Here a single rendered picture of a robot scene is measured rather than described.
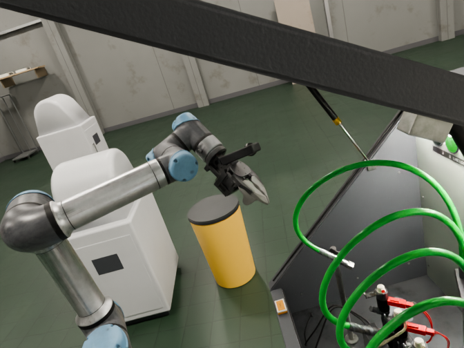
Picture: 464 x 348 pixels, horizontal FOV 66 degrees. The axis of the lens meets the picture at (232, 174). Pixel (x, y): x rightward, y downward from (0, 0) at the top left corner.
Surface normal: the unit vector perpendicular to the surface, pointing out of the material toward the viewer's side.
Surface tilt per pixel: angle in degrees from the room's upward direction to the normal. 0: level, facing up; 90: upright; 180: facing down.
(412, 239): 90
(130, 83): 90
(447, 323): 0
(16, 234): 71
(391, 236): 90
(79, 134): 90
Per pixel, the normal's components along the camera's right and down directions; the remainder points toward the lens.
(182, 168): 0.42, 0.25
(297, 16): -0.08, 0.26
